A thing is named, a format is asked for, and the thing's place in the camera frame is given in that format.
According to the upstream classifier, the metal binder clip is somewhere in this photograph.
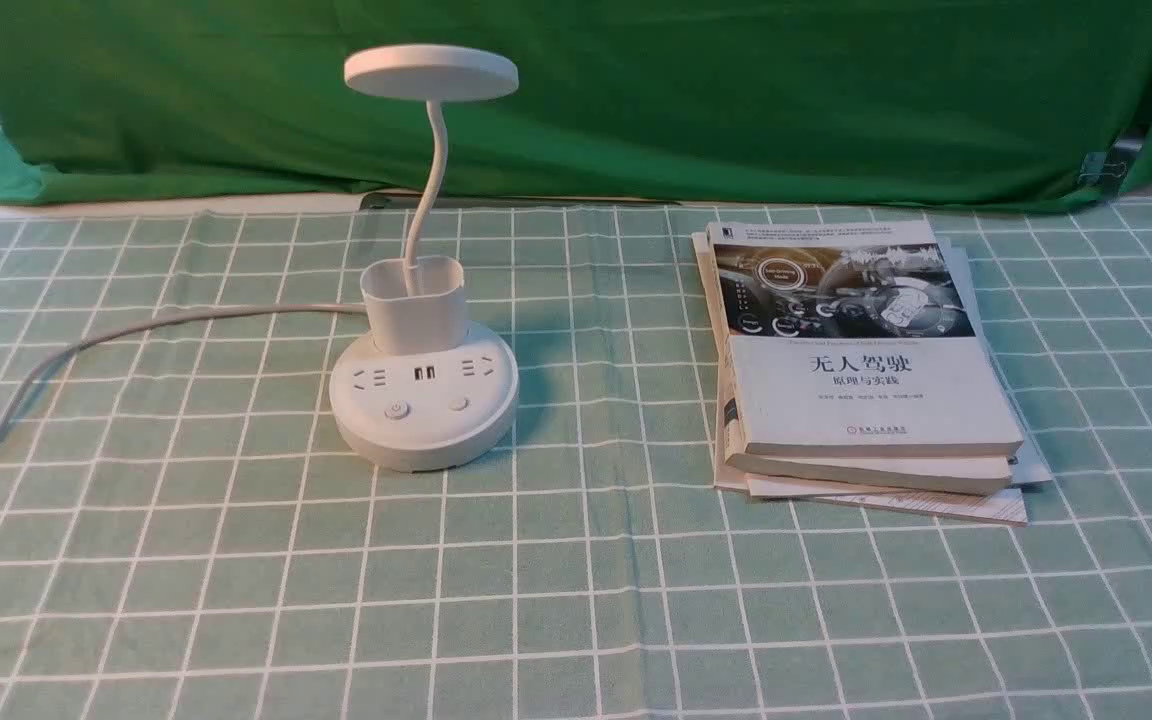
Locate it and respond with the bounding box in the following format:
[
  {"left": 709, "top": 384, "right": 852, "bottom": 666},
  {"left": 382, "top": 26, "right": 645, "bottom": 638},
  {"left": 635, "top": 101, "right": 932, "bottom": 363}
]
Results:
[{"left": 1076, "top": 138, "right": 1143, "bottom": 197}]

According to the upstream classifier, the green checkered tablecloth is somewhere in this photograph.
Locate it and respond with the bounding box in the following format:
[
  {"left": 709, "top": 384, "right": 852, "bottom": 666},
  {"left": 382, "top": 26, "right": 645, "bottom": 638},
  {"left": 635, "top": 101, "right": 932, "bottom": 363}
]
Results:
[{"left": 0, "top": 200, "right": 1152, "bottom": 719}]

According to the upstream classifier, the white lamp power cable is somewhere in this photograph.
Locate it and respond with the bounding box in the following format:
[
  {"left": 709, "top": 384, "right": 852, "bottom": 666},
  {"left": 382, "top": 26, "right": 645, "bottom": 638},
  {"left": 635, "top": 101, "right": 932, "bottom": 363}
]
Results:
[{"left": 0, "top": 303, "right": 369, "bottom": 490}]

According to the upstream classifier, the top book with car cover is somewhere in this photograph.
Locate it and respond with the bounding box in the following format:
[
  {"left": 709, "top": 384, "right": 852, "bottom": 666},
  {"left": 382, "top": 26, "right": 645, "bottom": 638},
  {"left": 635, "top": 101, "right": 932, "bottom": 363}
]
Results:
[{"left": 706, "top": 220, "right": 1025, "bottom": 460}]

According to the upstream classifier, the green backdrop cloth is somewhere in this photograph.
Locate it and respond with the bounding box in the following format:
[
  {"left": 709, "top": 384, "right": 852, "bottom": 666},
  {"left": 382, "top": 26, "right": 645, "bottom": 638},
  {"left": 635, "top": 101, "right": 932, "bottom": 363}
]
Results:
[{"left": 0, "top": 1, "right": 1152, "bottom": 211}]

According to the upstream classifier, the white desk lamp with sockets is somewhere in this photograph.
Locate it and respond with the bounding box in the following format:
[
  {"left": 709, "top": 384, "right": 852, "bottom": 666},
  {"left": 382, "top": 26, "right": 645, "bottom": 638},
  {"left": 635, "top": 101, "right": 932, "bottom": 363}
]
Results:
[{"left": 328, "top": 44, "right": 520, "bottom": 473}]

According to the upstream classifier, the bottom white book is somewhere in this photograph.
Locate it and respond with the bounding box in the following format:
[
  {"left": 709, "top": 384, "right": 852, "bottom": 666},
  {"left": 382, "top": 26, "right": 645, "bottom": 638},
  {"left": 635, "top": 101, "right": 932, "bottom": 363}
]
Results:
[{"left": 711, "top": 238, "right": 1054, "bottom": 526}]

